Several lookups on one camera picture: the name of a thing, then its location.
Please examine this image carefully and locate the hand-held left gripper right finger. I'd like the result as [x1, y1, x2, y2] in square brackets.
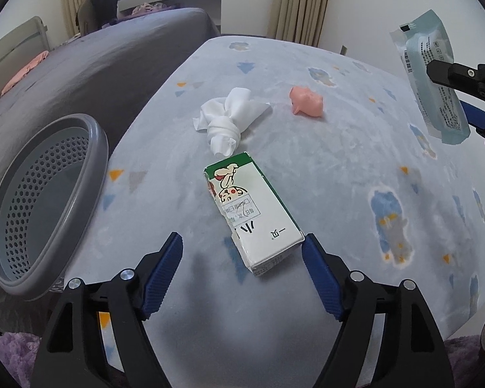
[301, 233, 456, 388]

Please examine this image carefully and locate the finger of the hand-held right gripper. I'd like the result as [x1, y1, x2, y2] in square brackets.
[458, 100, 485, 153]
[426, 49, 485, 104]

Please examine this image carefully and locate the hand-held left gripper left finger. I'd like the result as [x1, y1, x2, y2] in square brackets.
[31, 232, 185, 388]

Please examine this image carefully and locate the light blue wet wipe packet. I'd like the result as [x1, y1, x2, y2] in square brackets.
[389, 9, 471, 146]

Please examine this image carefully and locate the green and white carton box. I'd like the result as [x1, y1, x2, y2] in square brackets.
[203, 151, 306, 278]

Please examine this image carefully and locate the grey perforated plastic basket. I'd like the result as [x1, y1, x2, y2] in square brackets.
[0, 114, 110, 302]

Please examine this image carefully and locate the light blue printed blanket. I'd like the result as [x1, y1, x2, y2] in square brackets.
[44, 36, 485, 388]

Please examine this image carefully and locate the crumpled pink paper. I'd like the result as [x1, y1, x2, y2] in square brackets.
[289, 85, 325, 121]

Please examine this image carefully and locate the knotted white cloth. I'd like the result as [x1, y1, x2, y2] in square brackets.
[192, 87, 272, 157]

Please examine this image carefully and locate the beige curtain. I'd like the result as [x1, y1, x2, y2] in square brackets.
[269, 0, 334, 48]
[60, 0, 92, 38]

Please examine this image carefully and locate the bed with grey sheet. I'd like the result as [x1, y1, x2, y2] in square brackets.
[0, 7, 221, 221]

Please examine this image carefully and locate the pink cloth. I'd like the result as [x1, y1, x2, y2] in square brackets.
[1, 50, 49, 97]

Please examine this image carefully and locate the pile of pink clothes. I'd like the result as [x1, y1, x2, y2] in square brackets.
[131, 2, 175, 17]

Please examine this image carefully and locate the brown chair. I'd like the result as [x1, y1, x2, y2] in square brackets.
[77, 0, 106, 35]

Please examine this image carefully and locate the grey upholstered headboard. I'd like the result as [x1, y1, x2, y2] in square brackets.
[0, 16, 49, 108]

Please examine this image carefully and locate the black garment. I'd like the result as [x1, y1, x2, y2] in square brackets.
[88, 0, 120, 29]

